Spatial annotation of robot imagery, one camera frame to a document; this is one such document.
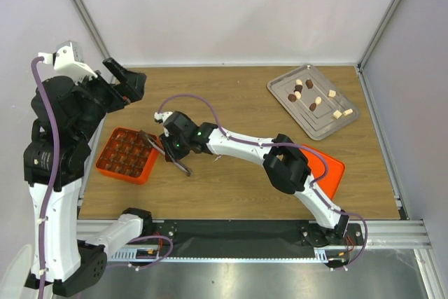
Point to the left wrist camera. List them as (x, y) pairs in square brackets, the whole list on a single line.
[(67, 61)]

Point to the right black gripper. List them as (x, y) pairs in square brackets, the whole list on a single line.
[(166, 140)]

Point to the grey cable duct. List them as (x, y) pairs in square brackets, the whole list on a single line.
[(146, 255)]

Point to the orange compartment chocolate box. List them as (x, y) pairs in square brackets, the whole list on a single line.
[(126, 157)]

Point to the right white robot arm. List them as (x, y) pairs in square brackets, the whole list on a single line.
[(292, 169)]

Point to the aluminium frame rail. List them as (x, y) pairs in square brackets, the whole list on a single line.
[(390, 234)]

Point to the orange box lid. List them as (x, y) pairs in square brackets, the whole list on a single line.
[(330, 183)]

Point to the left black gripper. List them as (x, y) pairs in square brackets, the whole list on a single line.
[(130, 89)]

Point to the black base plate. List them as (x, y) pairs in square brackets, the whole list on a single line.
[(307, 233)]

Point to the metal tray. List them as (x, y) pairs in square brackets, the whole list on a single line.
[(317, 124)]

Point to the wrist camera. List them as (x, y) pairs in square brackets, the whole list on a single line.
[(67, 61), (163, 117)]

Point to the dark chocolate cube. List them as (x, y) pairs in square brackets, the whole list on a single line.
[(309, 83)]

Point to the metal tongs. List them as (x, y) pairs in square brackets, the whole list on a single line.
[(155, 143)]

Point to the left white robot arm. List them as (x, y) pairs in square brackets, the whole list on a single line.
[(67, 116)]

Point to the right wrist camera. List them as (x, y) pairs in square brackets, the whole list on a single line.
[(163, 117)]

